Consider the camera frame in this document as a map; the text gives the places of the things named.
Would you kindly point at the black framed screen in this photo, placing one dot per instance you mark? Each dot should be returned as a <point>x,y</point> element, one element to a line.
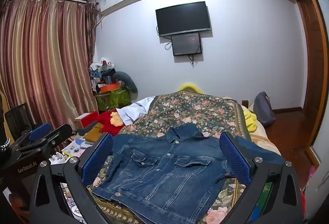
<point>18,118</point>

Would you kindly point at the red and white box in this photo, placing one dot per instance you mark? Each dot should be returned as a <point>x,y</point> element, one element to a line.
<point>84,118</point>

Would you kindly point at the pile of papers and booklets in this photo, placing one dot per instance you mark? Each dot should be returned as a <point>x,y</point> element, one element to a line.
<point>74,148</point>

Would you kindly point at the wooden door frame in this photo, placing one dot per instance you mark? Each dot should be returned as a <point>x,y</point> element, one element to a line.
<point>312,59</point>

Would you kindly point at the white shirt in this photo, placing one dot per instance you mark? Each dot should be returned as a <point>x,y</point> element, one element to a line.
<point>133,110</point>

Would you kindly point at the green patterned storage bag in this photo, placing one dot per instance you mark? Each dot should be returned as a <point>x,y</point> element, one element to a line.
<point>113,100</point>

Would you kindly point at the pile of mixed clothes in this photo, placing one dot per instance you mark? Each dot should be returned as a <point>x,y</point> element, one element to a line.
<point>101,69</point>

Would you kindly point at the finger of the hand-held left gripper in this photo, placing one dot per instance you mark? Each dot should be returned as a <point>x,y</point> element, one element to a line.
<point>60,134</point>
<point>39,131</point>

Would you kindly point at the yellow pillow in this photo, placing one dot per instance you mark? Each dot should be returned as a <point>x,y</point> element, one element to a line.
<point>190,85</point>

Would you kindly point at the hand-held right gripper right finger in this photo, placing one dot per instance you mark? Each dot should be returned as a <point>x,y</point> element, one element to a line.
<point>235,159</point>

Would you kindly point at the orange box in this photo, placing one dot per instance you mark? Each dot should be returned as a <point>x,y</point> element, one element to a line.
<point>109,88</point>

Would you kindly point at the striped pink curtain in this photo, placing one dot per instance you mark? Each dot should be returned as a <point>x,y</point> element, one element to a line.
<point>46,59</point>

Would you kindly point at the grey pillow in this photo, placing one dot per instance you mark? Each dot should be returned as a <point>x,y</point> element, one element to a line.
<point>126,77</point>

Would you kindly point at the red plush toy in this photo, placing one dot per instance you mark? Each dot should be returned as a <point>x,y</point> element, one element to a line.
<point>105,121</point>

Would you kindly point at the grey backpack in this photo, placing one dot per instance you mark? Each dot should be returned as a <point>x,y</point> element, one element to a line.
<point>263,108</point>

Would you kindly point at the beige patterned blanket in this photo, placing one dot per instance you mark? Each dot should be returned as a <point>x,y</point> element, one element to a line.
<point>262,136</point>

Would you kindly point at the black wall television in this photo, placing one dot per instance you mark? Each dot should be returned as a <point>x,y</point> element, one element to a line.
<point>182,18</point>

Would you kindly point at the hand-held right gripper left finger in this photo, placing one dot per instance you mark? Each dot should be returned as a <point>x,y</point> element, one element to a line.
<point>99,157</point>

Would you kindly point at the blue denim jacket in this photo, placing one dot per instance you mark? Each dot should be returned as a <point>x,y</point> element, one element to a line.
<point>164,175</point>

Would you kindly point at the pink floral cloth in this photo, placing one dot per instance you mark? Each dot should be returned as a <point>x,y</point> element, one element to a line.
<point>311,172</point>

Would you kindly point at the wooden bed frame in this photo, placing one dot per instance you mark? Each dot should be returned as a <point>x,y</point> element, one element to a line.
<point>245,103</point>

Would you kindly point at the yellow blanket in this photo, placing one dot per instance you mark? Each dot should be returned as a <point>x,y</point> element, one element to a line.
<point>249,118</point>

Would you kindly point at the dark floral bedspread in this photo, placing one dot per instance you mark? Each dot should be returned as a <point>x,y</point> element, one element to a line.
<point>185,108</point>

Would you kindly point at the small black wall monitor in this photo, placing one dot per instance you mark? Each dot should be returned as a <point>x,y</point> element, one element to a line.
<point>186,43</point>

